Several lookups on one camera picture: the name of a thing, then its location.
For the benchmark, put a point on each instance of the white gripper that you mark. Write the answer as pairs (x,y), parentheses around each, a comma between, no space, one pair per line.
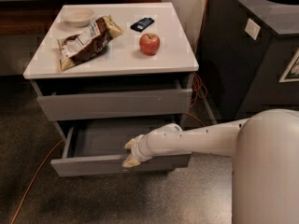
(138,148)

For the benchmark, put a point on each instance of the grey drawer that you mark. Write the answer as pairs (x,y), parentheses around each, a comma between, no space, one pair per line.
(96,147)
(169,99)

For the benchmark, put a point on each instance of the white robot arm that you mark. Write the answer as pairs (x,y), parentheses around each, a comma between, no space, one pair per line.
(265,153)

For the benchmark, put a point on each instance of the grey top drawer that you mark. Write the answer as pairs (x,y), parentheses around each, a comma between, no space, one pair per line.
(169,99)

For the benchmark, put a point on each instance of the grey drawer cabinet white top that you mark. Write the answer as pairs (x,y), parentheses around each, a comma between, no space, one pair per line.
(121,66)

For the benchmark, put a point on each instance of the red apple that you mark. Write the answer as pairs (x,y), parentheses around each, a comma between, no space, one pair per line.
(149,43)

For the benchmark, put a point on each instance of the brown chip bag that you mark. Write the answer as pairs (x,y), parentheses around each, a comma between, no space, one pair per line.
(78,49)

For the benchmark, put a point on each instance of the white bowl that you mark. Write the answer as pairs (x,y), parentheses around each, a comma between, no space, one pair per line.
(78,17)

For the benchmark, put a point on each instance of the black waste bin cabinet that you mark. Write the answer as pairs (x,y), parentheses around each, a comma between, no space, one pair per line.
(241,74)

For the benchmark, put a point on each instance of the white label on bin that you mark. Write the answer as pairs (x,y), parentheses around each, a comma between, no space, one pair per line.
(252,29)

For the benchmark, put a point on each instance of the framed sign on bin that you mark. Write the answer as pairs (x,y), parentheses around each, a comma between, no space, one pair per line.
(291,73)

